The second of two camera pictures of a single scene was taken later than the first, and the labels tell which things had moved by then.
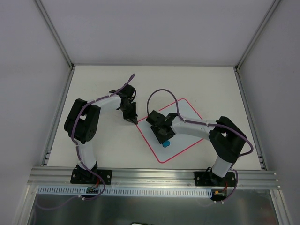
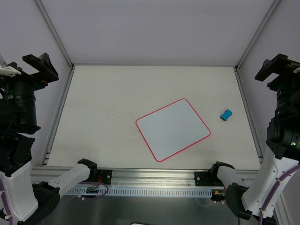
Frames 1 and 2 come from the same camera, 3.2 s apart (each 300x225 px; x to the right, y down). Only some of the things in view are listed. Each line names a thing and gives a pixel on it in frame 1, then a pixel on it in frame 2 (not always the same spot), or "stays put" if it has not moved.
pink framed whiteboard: [178, 143] stays put
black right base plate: [209, 178] stays put
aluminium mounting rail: [41, 177] stays put
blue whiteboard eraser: [166, 144] -> [225, 116]
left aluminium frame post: [58, 37] stays put
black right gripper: [163, 133] -> [276, 76]
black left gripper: [130, 113] -> [35, 76]
